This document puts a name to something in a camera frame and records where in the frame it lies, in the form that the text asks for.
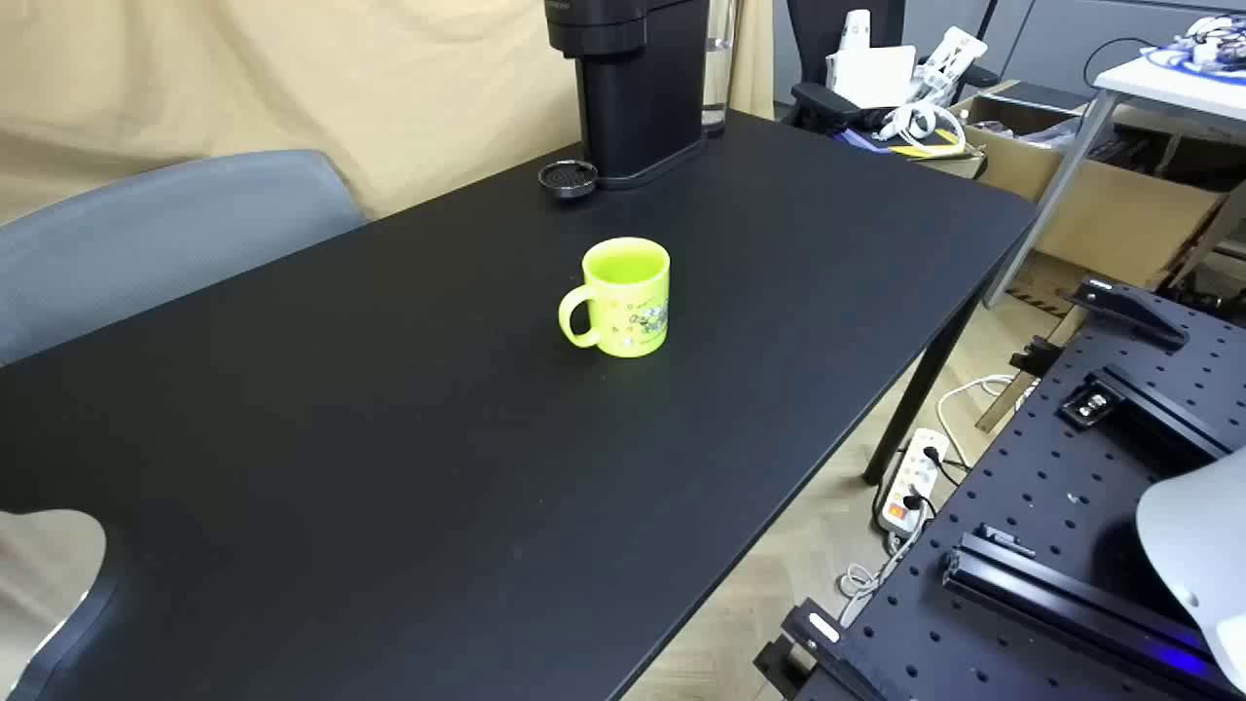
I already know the beige cloth backdrop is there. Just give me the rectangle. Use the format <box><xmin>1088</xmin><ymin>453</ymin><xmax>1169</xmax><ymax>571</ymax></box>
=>
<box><xmin>0</xmin><ymin>0</ymin><xmax>780</xmax><ymax>226</ymax></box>

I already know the cardboard box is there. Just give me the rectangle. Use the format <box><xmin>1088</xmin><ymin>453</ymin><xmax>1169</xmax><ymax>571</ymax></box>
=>
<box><xmin>961</xmin><ymin>89</ymin><xmax>1229</xmax><ymax>290</ymax></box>

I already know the black aluminium rail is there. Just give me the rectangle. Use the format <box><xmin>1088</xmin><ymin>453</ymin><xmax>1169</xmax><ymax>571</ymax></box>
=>
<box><xmin>938</xmin><ymin>522</ymin><xmax>1238</xmax><ymax>693</ymax></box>

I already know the black table leg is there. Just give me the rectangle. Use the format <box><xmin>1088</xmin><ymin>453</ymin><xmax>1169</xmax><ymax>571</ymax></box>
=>
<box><xmin>861</xmin><ymin>290</ymin><xmax>994</xmax><ymax>485</ymax></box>

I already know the round black drip tray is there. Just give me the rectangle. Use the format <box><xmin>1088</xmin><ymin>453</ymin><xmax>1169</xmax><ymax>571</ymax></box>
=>
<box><xmin>535</xmin><ymin>155</ymin><xmax>605</xmax><ymax>207</ymax></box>

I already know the white device with cables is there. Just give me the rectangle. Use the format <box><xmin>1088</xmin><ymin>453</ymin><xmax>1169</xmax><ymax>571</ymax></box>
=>
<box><xmin>820</xmin><ymin>9</ymin><xmax>918</xmax><ymax>114</ymax></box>

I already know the white cable bundle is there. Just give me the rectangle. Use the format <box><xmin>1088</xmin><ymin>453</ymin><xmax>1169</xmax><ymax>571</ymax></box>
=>
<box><xmin>875</xmin><ymin>89</ymin><xmax>975</xmax><ymax>163</ymax></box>

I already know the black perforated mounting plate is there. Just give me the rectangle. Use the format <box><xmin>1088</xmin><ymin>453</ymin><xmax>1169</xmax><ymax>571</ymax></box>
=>
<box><xmin>831</xmin><ymin>288</ymin><xmax>1246</xmax><ymax>701</ymax></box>

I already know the grey chair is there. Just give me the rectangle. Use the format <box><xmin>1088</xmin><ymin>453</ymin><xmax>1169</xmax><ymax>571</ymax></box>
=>
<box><xmin>0</xmin><ymin>142</ymin><xmax>374</xmax><ymax>368</ymax></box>

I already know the white power strip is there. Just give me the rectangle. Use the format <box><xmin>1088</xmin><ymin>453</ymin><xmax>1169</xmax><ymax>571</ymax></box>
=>
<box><xmin>875</xmin><ymin>425</ymin><xmax>955</xmax><ymax>536</ymax></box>

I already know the white side table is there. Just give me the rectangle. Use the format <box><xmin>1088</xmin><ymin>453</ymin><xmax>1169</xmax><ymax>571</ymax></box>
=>
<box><xmin>986</xmin><ymin>50</ymin><xmax>1246</xmax><ymax>311</ymax></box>

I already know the black coffee machine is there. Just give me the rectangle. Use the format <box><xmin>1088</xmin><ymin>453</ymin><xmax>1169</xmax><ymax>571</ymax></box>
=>
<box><xmin>543</xmin><ymin>0</ymin><xmax>717</xmax><ymax>187</ymax></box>

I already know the white remote-like device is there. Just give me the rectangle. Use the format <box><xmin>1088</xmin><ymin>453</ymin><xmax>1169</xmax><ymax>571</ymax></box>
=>
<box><xmin>914</xmin><ymin>24</ymin><xmax>994</xmax><ymax>97</ymax></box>

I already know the green mug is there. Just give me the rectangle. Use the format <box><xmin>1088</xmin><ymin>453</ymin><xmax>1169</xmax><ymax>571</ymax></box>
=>
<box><xmin>554</xmin><ymin>235</ymin><xmax>679</xmax><ymax>361</ymax></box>

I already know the black stapler-shaped clamp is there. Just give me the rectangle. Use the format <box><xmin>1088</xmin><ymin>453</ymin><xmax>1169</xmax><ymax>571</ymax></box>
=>
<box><xmin>1071</xmin><ymin>274</ymin><xmax>1193</xmax><ymax>355</ymax></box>

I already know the small black sensor block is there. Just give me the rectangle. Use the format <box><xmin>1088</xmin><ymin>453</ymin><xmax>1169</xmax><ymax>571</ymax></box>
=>
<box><xmin>1057</xmin><ymin>377</ymin><xmax>1121</xmax><ymax>432</ymax></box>

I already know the black table clamp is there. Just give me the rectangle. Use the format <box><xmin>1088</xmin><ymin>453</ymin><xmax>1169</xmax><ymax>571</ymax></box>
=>
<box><xmin>752</xmin><ymin>594</ymin><xmax>888</xmax><ymax>701</ymax></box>

